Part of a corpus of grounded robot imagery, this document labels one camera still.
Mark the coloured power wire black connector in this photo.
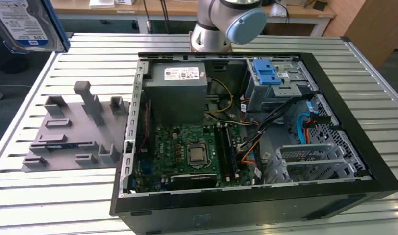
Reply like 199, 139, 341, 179
302, 117, 333, 130

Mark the hard disk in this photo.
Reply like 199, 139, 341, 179
0, 0, 71, 54

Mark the silver disk bay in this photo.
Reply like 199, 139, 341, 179
263, 143, 362, 184

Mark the grey power supply unit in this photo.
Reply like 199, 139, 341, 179
142, 61, 208, 126

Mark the green motherboard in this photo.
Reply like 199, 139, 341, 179
132, 123, 255, 194

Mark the silver CPU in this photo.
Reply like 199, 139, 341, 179
188, 147, 207, 164

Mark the metal socket cover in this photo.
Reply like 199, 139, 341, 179
184, 141, 211, 170

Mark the green RAM stick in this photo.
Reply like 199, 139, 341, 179
227, 127, 239, 175
44, 144, 79, 150

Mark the grey drive cage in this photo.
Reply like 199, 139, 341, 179
243, 58, 319, 114

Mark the black graphics card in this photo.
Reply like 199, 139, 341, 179
167, 172, 219, 191

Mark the blue drive latch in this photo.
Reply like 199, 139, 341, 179
253, 58, 282, 86

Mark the grey parts rack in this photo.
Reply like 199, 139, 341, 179
19, 80, 132, 174

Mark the black PC case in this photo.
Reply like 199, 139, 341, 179
108, 51, 398, 233

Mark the wooden desk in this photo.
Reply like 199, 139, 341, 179
51, 0, 338, 37

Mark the black bin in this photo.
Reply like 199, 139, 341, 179
0, 31, 32, 74

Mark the wooden cabinet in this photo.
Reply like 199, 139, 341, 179
323, 0, 398, 71

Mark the yellow black wire bundle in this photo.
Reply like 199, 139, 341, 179
204, 77, 235, 115

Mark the thin red wire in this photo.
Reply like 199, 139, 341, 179
142, 99, 151, 153

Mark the black cable bundle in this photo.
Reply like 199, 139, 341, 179
238, 94, 321, 153

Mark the orange red wire bundle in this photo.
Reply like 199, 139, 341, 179
240, 149, 263, 167

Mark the blue SATA wire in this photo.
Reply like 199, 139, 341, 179
297, 97, 319, 145

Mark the black desk cable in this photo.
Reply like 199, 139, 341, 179
279, 3, 294, 25

